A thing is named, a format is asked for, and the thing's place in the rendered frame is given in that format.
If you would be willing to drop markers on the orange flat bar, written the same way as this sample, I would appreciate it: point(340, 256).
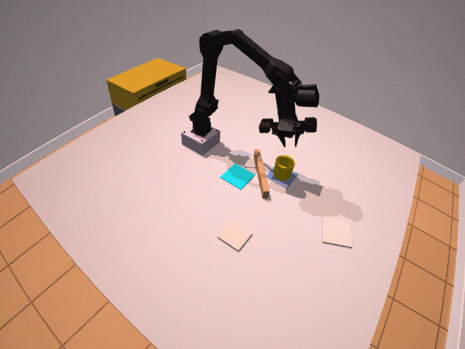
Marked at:
point(264, 187)

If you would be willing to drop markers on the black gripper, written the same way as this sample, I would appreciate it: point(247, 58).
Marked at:
point(308, 125)

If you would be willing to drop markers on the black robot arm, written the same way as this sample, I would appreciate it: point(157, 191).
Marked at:
point(277, 71)

